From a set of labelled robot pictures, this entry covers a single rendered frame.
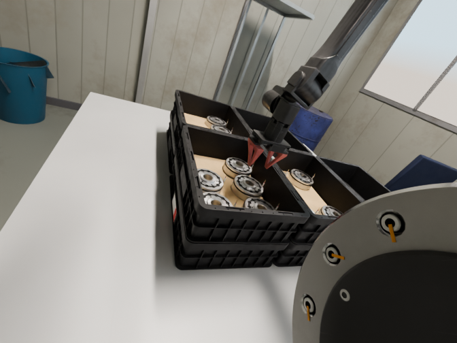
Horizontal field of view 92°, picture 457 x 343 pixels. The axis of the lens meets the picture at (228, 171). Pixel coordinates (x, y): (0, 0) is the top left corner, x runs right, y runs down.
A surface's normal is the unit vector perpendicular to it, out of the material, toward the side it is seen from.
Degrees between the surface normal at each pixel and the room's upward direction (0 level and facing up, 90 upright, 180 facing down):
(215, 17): 90
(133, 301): 0
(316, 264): 90
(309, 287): 90
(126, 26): 90
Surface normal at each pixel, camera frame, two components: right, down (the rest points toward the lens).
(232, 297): 0.35, -0.79
